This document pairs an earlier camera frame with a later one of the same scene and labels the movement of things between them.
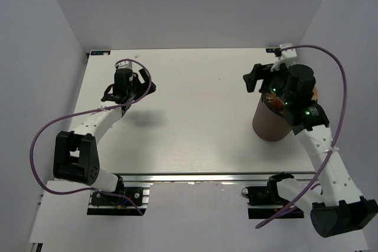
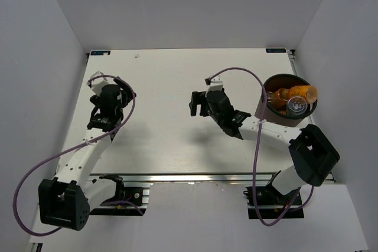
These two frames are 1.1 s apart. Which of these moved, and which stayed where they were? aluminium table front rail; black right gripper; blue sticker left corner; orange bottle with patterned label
Moved: orange bottle with patterned label; black right gripper
Stayed: blue sticker left corner; aluminium table front rail
